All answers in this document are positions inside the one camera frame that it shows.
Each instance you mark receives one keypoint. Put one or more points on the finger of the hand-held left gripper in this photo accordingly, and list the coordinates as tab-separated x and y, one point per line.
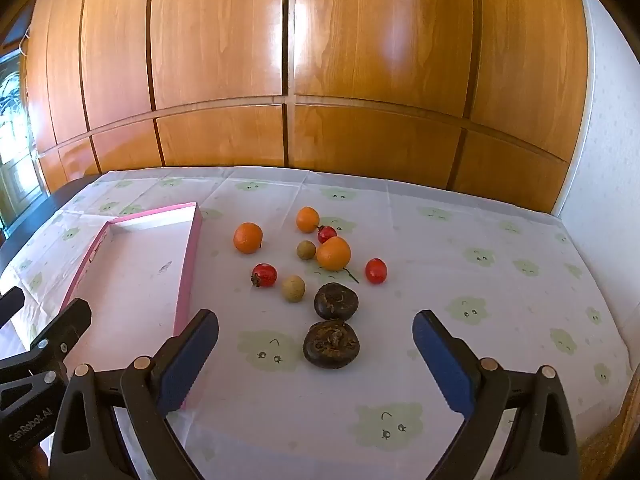
10	305
65	322

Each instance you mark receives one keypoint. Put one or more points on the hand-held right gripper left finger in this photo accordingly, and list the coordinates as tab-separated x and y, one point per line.
185	360

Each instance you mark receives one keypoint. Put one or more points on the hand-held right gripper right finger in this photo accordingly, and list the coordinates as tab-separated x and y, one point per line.
447	360

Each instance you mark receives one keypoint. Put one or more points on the pink shallow box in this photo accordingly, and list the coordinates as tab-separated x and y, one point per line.
135	270

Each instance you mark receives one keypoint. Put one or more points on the red cherry tomato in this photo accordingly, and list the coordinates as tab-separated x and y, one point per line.
264	275
327	234
376	270

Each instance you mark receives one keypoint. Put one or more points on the tan longan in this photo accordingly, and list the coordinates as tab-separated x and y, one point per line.
306	249
293	288

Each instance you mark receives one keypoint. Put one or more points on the small orange tangerine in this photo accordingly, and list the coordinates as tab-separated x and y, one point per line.
307	219

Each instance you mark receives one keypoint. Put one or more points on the white printed tablecloth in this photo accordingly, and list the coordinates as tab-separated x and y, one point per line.
500	270

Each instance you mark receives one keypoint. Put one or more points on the dark fruit stem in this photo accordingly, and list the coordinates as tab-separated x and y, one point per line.
351	275

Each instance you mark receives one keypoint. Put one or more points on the glass window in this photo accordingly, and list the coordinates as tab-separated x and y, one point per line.
15	160

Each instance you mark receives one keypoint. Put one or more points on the wooden wardrobe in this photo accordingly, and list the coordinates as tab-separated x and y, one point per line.
350	60

